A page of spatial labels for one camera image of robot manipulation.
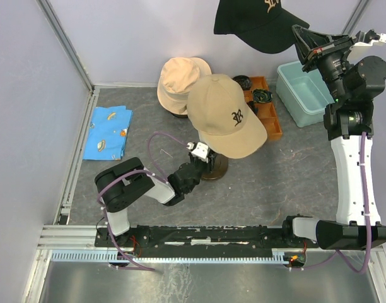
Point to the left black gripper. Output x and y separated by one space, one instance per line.
209 165

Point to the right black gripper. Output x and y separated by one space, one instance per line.
306 41

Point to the beige mannequin head stand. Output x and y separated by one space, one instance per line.
220 165

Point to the black baseball cap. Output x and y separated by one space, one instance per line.
264 25

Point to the black smiley bucket hat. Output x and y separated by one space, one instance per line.
180 116

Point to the tan baseball cap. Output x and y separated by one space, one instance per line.
218 111

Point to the wooden compartment tray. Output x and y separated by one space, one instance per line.
266 112

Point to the beige bucket hat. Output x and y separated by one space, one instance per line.
177 77

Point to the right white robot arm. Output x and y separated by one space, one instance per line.
353 82

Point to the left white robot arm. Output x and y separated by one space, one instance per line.
123 184

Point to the teal plastic bin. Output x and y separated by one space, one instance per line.
305 95

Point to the rolled black belt top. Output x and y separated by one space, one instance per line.
244 81

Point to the rolled black belt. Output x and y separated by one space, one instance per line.
253 107
244 81

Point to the rolled black belt middle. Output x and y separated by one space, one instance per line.
253 107

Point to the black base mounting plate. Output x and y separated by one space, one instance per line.
202 241

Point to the blue patterned cloth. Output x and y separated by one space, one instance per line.
108 133

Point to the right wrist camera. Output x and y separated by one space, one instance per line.
364 40

